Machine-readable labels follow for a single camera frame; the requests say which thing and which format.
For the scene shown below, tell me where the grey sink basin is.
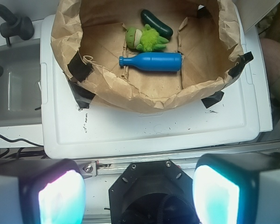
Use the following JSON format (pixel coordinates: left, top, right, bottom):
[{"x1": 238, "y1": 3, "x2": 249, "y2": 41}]
[{"x1": 0, "y1": 39, "x2": 42, "y2": 127}]

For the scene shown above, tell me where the black tape strip right upper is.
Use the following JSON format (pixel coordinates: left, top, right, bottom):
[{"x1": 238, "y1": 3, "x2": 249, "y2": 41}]
[{"x1": 228, "y1": 51, "x2": 254, "y2": 79}]

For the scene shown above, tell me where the dark green toy cucumber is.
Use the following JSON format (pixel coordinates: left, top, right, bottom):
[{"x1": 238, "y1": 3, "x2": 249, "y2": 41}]
[{"x1": 140, "y1": 9, "x2": 173, "y2": 39}]

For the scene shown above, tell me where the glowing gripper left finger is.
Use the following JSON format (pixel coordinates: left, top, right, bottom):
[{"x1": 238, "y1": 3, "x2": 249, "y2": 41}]
[{"x1": 0, "y1": 159, "x2": 86, "y2": 224}]

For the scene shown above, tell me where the blue plastic bottle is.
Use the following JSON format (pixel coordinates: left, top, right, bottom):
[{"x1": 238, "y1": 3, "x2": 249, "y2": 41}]
[{"x1": 119, "y1": 52, "x2": 182, "y2": 72}]

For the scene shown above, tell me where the black faucet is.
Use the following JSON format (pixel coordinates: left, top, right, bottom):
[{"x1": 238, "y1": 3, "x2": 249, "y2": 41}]
[{"x1": 0, "y1": 4, "x2": 35, "y2": 47}]

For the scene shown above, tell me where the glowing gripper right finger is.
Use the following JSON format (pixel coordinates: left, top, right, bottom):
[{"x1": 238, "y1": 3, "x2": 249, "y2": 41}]
[{"x1": 192, "y1": 153, "x2": 280, "y2": 224}]

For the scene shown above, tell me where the green plush toy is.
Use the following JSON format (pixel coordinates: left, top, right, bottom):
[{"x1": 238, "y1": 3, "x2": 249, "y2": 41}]
[{"x1": 125, "y1": 24, "x2": 169, "y2": 52}]

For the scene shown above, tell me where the aluminium frame rail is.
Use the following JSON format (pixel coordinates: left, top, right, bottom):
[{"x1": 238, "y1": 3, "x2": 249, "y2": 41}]
[{"x1": 74, "y1": 140, "x2": 280, "y2": 179}]

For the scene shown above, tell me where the black octagonal mount plate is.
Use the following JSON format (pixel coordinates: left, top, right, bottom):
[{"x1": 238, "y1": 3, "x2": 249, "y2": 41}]
[{"x1": 109, "y1": 160, "x2": 200, "y2": 224}]

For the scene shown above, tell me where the black tape strip right lower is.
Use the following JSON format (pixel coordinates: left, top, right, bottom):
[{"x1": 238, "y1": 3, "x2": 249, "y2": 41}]
[{"x1": 201, "y1": 91, "x2": 224, "y2": 108}]

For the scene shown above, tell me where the white plastic bin lid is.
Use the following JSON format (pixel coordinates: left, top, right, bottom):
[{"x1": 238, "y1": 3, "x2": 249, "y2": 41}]
[{"x1": 40, "y1": 15, "x2": 273, "y2": 159}]

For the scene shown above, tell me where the brown paper bag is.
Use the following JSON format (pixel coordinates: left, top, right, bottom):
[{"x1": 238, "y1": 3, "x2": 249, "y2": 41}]
[{"x1": 51, "y1": 0, "x2": 243, "y2": 113}]

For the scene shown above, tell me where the black tape strip left lower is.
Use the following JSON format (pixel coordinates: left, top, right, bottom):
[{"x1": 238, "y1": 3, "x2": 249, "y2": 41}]
[{"x1": 68, "y1": 81, "x2": 96, "y2": 109}]

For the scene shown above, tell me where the black tape strip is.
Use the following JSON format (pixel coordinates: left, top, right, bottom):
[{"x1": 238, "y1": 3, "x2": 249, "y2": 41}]
[
  {"x1": 201, "y1": 91, "x2": 224, "y2": 108},
  {"x1": 68, "y1": 81, "x2": 96, "y2": 109},
  {"x1": 68, "y1": 51, "x2": 94, "y2": 82},
  {"x1": 228, "y1": 51, "x2": 254, "y2": 79}
]

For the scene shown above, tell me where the black cable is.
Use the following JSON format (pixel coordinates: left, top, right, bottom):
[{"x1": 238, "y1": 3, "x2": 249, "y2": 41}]
[{"x1": 0, "y1": 127, "x2": 44, "y2": 147}]

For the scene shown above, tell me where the black tape strip left upper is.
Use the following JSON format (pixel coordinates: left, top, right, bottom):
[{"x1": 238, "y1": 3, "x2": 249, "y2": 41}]
[{"x1": 68, "y1": 51, "x2": 94, "y2": 82}]

